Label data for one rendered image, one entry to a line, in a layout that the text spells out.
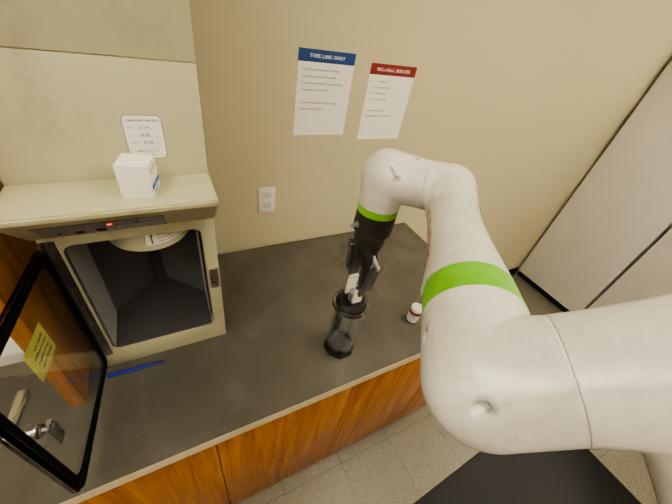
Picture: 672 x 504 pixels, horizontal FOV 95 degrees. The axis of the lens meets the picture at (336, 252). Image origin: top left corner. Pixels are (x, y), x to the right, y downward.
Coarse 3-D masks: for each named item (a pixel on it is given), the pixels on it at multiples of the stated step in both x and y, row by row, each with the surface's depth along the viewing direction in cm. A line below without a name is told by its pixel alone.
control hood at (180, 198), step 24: (0, 192) 50; (24, 192) 50; (48, 192) 51; (72, 192) 52; (96, 192) 53; (120, 192) 54; (168, 192) 57; (192, 192) 58; (0, 216) 45; (24, 216) 46; (48, 216) 47; (72, 216) 48; (96, 216) 50; (120, 216) 52; (144, 216) 55; (168, 216) 59; (192, 216) 63
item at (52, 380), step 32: (32, 256) 56; (32, 288) 54; (0, 320) 46; (32, 320) 53; (64, 320) 63; (32, 352) 52; (64, 352) 62; (0, 384) 44; (32, 384) 51; (64, 384) 60; (96, 384) 74; (32, 416) 50; (64, 416) 59; (64, 448) 58
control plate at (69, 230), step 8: (152, 216) 56; (160, 216) 57; (80, 224) 51; (88, 224) 52; (96, 224) 53; (104, 224) 54; (112, 224) 56; (120, 224) 57; (128, 224) 58; (136, 224) 59; (144, 224) 61; (152, 224) 62; (160, 224) 64; (32, 232) 50; (40, 232) 51; (48, 232) 52; (56, 232) 53; (64, 232) 54; (72, 232) 55; (88, 232) 58
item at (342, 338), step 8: (344, 288) 93; (336, 304) 88; (368, 304) 90; (336, 312) 89; (344, 312) 86; (360, 312) 87; (336, 320) 90; (344, 320) 88; (352, 320) 88; (360, 320) 90; (336, 328) 92; (344, 328) 90; (352, 328) 91; (328, 336) 98; (336, 336) 94; (344, 336) 93; (352, 336) 94; (328, 344) 99; (336, 344) 96; (344, 344) 95; (352, 344) 98; (344, 352) 99
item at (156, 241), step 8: (168, 232) 73; (176, 232) 75; (184, 232) 77; (112, 240) 71; (120, 240) 70; (128, 240) 70; (136, 240) 70; (144, 240) 70; (152, 240) 71; (160, 240) 72; (168, 240) 73; (176, 240) 75; (128, 248) 70; (136, 248) 70; (144, 248) 71; (152, 248) 72; (160, 248) 72
